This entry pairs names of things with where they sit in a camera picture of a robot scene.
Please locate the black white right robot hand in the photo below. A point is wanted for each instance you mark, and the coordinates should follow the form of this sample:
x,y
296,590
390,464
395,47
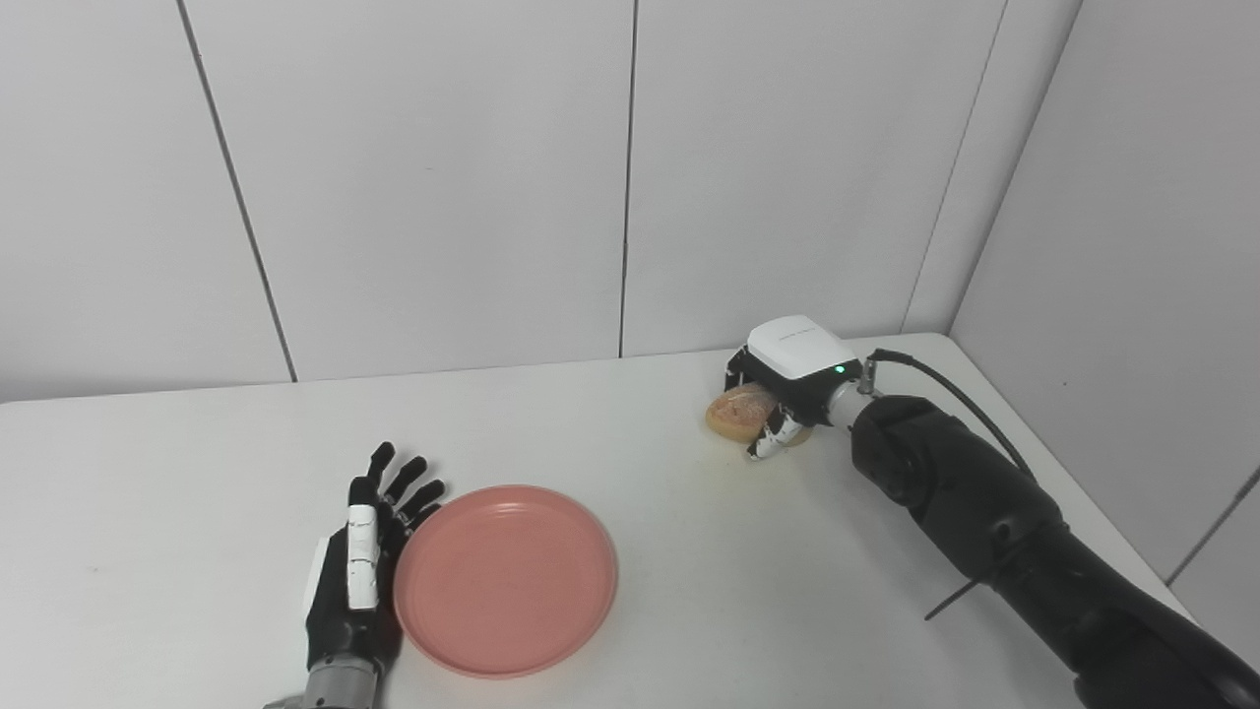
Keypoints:
x,y
797,359

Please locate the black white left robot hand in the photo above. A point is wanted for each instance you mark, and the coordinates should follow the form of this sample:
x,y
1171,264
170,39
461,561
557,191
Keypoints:
x,y
345,601

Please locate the golden brown bread roll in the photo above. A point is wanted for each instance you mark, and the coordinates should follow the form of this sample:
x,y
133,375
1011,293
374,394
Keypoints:
x,y
738,412

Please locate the pink round plate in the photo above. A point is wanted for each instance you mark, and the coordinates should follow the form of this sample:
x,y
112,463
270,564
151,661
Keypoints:
x,y
507,581

